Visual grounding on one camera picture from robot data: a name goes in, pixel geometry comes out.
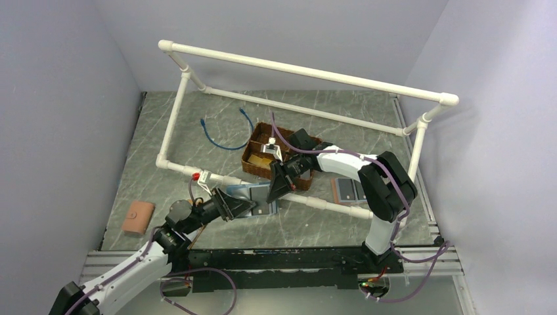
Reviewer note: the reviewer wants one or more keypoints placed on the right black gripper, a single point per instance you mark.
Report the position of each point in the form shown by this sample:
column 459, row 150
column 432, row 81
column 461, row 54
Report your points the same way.
column 280, row 184

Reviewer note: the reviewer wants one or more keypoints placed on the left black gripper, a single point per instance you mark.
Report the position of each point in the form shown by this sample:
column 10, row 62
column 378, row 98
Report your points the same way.
column 227, row 205

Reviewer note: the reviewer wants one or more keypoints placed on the grey credit card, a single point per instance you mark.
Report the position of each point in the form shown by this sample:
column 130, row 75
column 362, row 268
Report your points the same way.
column 259, row 194

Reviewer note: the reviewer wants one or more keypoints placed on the blue card holder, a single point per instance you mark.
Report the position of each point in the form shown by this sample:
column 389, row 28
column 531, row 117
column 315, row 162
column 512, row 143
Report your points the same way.
column 242, row 191

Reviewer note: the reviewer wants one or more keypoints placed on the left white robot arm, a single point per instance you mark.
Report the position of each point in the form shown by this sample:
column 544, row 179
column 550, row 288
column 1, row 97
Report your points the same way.
column 166, row 253

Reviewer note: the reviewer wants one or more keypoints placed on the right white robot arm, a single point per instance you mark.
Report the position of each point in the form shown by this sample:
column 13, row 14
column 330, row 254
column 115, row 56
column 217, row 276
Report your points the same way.
column 386, row 184

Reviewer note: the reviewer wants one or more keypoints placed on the gold cards in basket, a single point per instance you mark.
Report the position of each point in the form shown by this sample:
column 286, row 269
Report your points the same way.
column 261, row 162

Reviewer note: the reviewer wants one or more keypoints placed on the brown wicker divided basket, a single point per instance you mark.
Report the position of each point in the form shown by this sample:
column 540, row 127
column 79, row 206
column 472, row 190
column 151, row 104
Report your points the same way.
column 260, row 136

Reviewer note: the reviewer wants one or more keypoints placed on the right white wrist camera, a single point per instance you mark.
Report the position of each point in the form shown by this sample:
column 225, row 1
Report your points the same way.
column 271, row 147

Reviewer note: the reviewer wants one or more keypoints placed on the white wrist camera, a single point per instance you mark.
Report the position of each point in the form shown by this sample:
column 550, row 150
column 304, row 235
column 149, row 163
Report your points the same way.
column 271, row 147
column 201, row 179

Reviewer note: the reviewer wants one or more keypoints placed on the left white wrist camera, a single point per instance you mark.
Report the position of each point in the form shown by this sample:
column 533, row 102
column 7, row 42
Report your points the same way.
column 201, row 179

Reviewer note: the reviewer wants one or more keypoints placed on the white PVC pipe frame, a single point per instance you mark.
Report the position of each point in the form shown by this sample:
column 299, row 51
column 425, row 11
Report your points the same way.
column 443, row 101

